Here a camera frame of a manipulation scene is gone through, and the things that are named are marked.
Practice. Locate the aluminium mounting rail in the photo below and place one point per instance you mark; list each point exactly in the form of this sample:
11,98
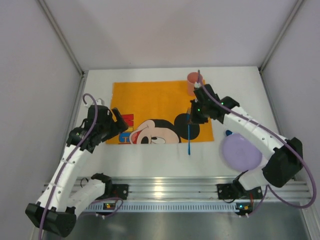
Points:
197,188

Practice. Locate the blue plastic fork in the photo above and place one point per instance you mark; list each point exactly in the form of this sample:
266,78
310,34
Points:
188,115

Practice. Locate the orange Mickey Mouse cloth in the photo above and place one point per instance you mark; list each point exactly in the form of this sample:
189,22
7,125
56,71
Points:
156,113

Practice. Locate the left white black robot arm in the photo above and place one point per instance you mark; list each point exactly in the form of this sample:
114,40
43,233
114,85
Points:
57,209

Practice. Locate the blue plastic spoon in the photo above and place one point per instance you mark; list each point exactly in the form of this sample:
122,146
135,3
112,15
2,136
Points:
228,132

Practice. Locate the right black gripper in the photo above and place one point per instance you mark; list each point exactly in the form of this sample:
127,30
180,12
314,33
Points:
195,116

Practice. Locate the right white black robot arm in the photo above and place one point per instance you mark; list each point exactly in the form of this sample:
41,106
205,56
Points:
283,156

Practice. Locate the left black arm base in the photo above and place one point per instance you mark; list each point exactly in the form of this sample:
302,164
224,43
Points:
117,191

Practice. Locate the slotted grey cable duct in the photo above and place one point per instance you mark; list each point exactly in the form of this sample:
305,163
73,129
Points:
168,207

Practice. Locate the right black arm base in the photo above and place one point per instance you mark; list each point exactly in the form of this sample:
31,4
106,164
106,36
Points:
231,191

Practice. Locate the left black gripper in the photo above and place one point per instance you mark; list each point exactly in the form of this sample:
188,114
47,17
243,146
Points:
116,121

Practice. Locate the lilac plastic plate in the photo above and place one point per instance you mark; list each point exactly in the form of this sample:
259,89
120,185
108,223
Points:
239,154

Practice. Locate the pink plastic cup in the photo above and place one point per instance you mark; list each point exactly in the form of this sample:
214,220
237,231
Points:
192,78

